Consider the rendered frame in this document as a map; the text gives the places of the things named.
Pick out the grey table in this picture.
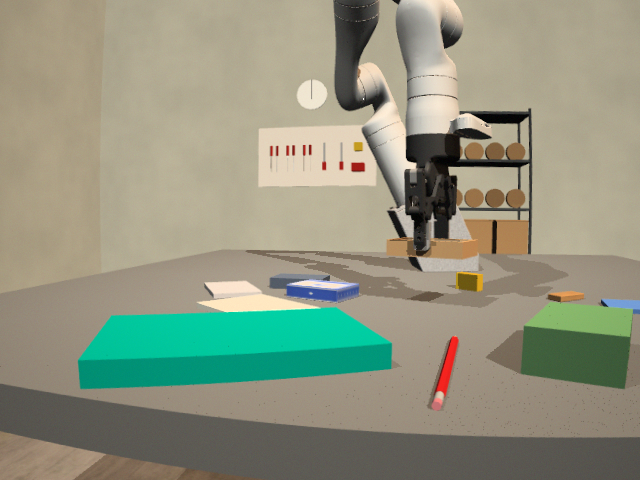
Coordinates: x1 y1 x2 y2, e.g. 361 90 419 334
0 248 640 480

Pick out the white wall clock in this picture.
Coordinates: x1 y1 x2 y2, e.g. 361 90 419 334
296 78 329 110

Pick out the red pencil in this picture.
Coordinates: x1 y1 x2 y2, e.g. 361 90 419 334
430 335 460 412

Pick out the cream paper pad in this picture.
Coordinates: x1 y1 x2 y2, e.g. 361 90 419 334
196 293 321 314

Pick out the pale white pad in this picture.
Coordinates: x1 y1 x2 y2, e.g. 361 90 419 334
203 280 263 300

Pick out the blue white card box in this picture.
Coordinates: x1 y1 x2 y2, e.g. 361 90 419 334
286 279 361 304

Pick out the black shelf unit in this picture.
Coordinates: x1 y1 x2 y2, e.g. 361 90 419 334
455 108 533 255

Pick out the teal green book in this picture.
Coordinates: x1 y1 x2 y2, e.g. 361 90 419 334
78 306 393 390

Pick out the yellow block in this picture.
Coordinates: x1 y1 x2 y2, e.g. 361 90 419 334
455 271 485 293

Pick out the blue flat pad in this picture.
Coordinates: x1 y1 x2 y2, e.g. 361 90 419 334
600 298 640 315

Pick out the cream tool pegboard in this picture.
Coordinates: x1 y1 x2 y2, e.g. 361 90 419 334
257 124 378 189

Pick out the slate grey book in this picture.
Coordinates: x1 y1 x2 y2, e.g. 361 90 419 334
269 273 331 290

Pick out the brown cardboard box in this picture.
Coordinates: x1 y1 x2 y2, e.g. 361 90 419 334
496 219 530 255
463 219 494 255

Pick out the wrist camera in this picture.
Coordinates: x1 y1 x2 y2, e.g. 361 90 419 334
447 114 494 141

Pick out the covered wooden puzzle box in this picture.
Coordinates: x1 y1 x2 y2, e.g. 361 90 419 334
386 236 479 260

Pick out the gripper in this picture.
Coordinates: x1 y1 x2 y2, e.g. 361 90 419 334
402 133 461 254

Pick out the green block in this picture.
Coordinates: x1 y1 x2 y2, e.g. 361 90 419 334
520 302 634 390

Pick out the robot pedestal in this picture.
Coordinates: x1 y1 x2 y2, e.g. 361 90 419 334
387 204 481 274

